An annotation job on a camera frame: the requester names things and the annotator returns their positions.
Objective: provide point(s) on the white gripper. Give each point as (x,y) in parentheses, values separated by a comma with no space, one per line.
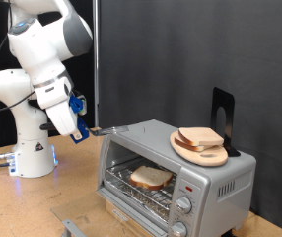
(58,108)

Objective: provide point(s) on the metal spatula with blue block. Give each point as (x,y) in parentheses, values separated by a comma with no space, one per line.
(83,130)

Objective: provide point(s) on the white bread slice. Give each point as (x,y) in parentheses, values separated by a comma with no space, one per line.
(151,177)

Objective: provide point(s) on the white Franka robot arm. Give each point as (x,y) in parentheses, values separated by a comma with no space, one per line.
(26,148)

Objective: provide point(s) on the wooden box under oven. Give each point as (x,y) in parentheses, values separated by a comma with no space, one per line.
(127,220)

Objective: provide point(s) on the red oven indicator light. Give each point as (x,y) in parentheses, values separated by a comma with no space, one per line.
(189,189)

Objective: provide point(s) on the silver oven knob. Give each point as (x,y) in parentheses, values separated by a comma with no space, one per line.
(183,205)
(179,229)

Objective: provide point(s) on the silver toaster oven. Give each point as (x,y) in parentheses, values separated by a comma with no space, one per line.
(213,204)

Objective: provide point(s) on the vertical metal pole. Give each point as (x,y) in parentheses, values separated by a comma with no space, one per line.
(96,65)

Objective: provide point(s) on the round wooden cutting board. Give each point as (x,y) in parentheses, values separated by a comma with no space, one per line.
(210,159)

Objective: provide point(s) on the black metal bookend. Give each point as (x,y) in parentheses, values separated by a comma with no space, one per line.
(228,102)

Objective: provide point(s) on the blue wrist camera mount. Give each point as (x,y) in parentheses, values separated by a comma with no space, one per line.
(76,103)

